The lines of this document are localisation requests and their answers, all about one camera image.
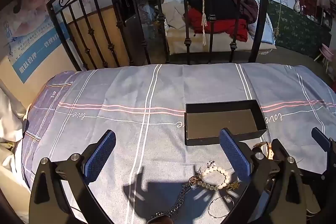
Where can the black cardboard box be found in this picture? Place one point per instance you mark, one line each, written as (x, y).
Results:
(223, 121)

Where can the gold wristwatch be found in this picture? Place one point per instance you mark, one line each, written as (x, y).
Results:
(266, 149)

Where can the light blue pillow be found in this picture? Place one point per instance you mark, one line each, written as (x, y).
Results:
(266, 32)

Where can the black cloth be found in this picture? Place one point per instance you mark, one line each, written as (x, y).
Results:
(199, 1)

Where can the red cloth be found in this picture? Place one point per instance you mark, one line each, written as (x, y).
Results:
(236, 28)

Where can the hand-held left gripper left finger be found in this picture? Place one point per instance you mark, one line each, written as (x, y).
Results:
(101, 154)

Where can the maroon jacket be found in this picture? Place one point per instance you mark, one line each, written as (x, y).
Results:
(246, 6)

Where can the white crumpled cloth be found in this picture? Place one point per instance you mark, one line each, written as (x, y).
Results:
(10, 113)

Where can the beige cloth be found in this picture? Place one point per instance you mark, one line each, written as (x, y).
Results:
(174, 14)

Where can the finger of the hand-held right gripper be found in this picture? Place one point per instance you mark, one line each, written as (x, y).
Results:
(278, 149)
(320, 138)

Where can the printed wall mural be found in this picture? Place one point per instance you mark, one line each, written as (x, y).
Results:
(294, 27)

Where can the pile of clothes on sofa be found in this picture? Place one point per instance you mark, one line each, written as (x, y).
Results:
(176, 41)

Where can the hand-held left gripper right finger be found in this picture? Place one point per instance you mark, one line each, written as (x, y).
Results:
(235, 157)

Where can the blue and white wall poster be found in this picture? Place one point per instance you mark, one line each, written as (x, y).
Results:
(31, 37)

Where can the black iron bed frame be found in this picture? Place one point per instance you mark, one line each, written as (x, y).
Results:
(262, 3)

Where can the pink chair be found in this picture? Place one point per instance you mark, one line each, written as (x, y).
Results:
(328, 53)

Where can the grey plaid bedsheet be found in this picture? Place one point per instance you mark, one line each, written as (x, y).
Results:
(131, 87)

